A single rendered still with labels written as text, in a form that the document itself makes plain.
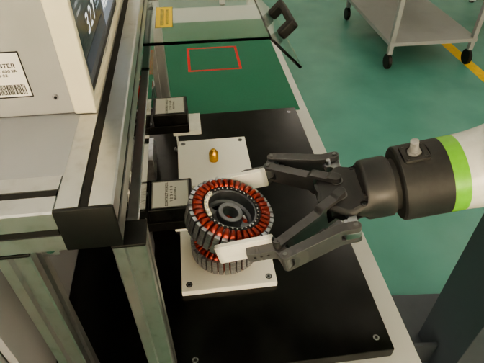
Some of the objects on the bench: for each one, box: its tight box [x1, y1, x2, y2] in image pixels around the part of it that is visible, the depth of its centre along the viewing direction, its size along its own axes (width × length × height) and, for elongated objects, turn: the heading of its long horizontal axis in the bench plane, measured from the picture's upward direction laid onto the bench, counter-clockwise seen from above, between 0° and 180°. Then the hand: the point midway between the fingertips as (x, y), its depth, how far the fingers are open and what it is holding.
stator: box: [190, 215, 253, 275], centre depth 71 cm, size 11×11×4 cm
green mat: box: [137, 40, 300, 114], centre depth 128 cm, size 94×61×1 cm, turn 97°
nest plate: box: [178, 137, 251, 189], centre depth 90 cm, size 15×15×1 cm
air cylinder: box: [130, 138, 157, 182], centre depth 87 cm, size 5×8×6 cm
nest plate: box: [180, 215, 277, 296], centre depth 72 cm, size 15×15×1 cm
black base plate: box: [57, 107, 394, 363], centre depth 82 cm, size 47×64×2 cm
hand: (231, 214), depth 55 cm, fingers closed on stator, 11 cm apart
